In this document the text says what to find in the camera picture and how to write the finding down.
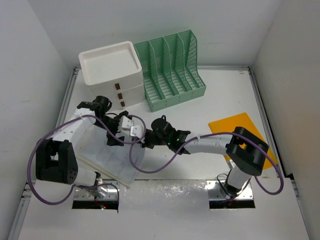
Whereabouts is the clear mesh document pouch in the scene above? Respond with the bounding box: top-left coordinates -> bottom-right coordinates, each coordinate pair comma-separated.
76,126 -> 146,188

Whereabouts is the white drawer organizer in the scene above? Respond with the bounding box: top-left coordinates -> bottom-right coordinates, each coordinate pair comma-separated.
78,41 -> 145,111

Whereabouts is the orange folder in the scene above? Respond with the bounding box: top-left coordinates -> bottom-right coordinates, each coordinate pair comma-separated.
207,112 -> 279,171

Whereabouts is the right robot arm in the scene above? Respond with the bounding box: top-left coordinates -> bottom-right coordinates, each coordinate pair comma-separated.
142,116 -> 269,197

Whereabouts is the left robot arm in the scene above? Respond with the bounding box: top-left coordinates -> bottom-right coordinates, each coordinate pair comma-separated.
35,96 -> 129,187

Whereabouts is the green mesh file rack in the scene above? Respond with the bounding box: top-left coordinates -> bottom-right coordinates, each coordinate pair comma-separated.
134,30 -> 207,112

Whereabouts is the white front cover board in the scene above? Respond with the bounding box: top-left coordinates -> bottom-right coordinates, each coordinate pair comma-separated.
19,180 -> 309,240

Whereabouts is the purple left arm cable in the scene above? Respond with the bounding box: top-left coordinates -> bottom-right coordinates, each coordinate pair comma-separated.
26,114 -> 147,206

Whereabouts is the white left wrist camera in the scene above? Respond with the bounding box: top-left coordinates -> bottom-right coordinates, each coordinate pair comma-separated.
118,115 -> 134,133

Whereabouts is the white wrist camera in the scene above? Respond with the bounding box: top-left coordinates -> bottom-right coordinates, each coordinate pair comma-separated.
118,115 -> 134,133
129,125 -> 145,139

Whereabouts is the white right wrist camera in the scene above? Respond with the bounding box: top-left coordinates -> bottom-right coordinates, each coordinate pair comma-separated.
129,125 -> 145,139

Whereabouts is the aluminium table edge rail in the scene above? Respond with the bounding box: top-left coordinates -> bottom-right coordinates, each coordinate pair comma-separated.
198,65 -> 288,178

